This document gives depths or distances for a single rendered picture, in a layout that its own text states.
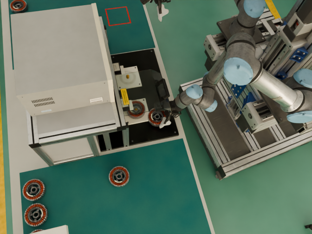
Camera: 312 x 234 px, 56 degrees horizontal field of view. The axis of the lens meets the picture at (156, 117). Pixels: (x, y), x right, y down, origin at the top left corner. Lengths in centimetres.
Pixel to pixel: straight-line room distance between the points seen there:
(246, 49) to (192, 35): 196
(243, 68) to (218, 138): 129
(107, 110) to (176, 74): 154
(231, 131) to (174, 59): 95
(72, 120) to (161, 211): 68
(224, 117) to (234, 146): 25
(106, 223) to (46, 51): 91
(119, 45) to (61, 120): 84
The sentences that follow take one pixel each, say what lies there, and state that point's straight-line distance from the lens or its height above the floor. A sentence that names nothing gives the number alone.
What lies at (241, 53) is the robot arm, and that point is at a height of 146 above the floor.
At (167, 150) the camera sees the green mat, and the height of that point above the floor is 75.
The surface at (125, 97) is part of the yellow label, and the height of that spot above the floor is 107.
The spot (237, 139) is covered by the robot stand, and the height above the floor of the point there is 21.
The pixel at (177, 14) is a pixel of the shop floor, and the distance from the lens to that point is 334.
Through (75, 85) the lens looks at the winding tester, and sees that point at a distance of 127.
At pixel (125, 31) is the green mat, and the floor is 75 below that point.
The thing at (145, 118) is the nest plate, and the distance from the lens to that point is 176.
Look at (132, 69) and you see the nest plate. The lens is 193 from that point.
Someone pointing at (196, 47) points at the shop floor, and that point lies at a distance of 310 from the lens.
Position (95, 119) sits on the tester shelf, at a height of 111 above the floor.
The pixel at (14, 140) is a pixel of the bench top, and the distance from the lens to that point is 187.
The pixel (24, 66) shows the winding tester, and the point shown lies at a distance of 137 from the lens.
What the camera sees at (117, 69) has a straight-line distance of 176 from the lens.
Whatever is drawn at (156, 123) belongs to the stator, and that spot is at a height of 83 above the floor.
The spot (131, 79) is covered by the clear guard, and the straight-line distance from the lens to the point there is 155.
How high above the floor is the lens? 239
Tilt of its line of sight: 65 degrees down
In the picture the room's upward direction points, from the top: 11 degrees clockwise
